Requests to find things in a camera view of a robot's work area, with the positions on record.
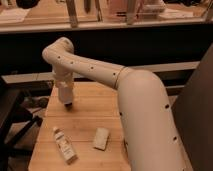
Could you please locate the white plastic bottle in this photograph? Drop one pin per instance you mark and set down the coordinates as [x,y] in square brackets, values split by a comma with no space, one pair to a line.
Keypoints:
[64,145]

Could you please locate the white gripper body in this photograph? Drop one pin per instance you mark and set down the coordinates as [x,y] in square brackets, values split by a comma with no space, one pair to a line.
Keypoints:
[64,85]

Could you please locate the small black ceramic cup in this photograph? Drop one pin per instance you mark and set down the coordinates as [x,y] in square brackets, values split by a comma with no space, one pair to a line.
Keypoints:
[68,105]

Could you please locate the black office chair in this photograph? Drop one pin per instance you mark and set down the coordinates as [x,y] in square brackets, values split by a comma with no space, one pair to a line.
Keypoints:
[11,112]

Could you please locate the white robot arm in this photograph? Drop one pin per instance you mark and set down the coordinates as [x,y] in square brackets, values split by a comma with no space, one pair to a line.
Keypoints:
[150,134]

